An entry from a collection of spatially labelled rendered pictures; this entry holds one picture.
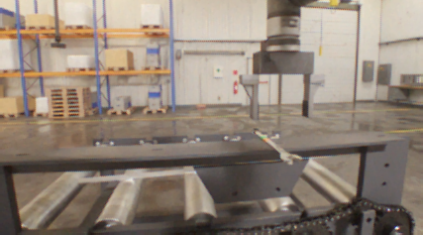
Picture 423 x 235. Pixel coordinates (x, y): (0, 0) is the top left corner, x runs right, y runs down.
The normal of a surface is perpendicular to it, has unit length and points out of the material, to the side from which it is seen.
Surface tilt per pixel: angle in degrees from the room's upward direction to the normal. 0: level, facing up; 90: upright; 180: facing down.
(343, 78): 90
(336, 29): 90
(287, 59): 90
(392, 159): 90
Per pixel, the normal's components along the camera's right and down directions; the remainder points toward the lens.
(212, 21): 0.13, 0.12
